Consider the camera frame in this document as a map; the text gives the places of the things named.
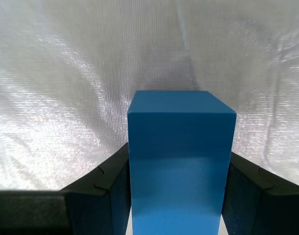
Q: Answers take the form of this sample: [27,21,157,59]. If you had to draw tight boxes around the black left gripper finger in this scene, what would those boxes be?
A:
[0,142,132,235]
[221,151,299,235]

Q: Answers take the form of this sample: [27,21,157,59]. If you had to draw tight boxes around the blue rectangular block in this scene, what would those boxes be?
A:
[127,90,237,235]

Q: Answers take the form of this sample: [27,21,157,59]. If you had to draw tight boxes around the white woven table cover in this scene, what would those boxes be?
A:
[0,0,299,191]

